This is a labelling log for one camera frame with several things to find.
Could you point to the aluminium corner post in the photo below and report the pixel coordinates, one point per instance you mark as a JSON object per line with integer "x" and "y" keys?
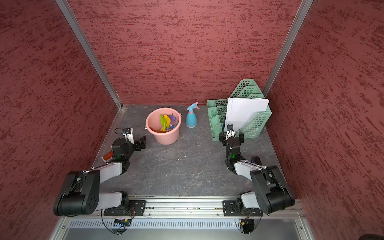
{"x": 79, "y": 33}
{"x": 289, "y": 40}

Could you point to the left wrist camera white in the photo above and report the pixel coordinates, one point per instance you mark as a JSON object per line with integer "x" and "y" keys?
{"x": 128, "y": 134}

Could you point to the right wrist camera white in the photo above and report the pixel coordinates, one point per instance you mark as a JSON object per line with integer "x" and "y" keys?
{"x": 230, "y": 131}

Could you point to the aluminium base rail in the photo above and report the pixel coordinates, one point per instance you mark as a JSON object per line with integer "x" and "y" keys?
{"x": 189, "y": 213}

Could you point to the green trowel yellow handle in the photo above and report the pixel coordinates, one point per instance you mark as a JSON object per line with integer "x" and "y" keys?
{"x": 163, "y": 123}

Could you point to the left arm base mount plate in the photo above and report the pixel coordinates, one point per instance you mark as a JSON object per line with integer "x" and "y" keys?
{"x": 135, "y": 208}

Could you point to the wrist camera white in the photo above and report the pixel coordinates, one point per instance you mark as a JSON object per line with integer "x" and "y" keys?
{"x": 230, "y": 131}
{"x": 128, "y": 134}

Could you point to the white paper stack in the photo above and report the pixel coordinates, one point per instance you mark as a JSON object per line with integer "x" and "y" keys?
{"x": 240, "y": 112}

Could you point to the pink plastic bucket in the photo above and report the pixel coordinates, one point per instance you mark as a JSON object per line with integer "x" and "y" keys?
{"x": 153, "y": 120}

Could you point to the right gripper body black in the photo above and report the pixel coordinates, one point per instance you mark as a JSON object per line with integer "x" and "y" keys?
{"x": 222, "y": 137}

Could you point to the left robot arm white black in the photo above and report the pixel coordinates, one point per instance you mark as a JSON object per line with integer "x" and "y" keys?
{"x": 80, "y": 193}

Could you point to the red flat box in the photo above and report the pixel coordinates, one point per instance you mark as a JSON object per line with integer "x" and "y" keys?
{"x": 108, "y": 156}

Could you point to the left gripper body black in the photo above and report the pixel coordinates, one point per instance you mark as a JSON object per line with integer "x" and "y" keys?
{"x": 137, "y": 147}

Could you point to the blue black stapler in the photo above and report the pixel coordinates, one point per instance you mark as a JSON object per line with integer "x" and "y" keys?
{"x": 256, "y": 160}

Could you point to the yellow plastic scoop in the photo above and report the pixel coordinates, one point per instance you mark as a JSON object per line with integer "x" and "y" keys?
{"x": 167, "y": 122}

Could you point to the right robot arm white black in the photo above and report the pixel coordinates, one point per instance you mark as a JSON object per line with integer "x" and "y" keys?
{"x": 271, "y": 192}

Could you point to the green mesh file organizer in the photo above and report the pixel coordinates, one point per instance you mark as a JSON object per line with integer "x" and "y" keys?
{"x": 217, "y": 109}

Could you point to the right aluminium corner post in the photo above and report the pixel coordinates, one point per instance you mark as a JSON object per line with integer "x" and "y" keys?
{"x": 289, "y": 40}

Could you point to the teal pink spray bottle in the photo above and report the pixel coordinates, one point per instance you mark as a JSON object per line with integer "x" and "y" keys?
{"x": 191, "y": 120}

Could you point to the purple shovel pink handle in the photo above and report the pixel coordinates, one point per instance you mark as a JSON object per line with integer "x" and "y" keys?
{"x": 173, "y": 119}

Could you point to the left aluminium corner post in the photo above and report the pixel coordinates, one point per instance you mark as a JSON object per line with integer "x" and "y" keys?
{"x": 79, "y": 33}

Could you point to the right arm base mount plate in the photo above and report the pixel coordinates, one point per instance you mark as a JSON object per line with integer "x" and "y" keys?
{"x": 237, "y": 209}

